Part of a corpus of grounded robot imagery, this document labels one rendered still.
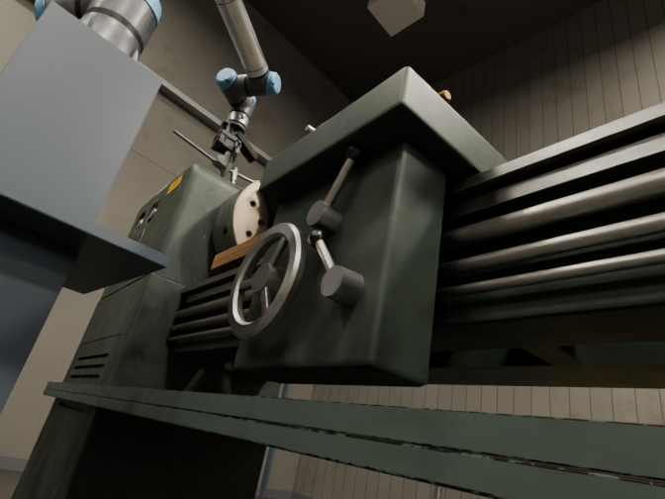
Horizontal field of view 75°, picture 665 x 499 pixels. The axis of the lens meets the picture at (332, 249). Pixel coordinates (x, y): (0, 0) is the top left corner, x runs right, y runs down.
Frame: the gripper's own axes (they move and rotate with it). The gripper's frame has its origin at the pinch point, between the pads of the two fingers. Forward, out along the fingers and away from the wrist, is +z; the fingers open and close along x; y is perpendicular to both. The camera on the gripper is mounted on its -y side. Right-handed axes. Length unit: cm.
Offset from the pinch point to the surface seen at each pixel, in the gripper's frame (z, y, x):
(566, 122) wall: -258, -311, -13
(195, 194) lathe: 18.9, 10.6, 13.2
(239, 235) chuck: 31.6, -0.2, 28.9
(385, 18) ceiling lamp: -340, -144, -122
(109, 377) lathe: 73, 14, 14
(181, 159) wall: -157, -40, -277
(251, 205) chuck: 21.6, -1.0, 28.6
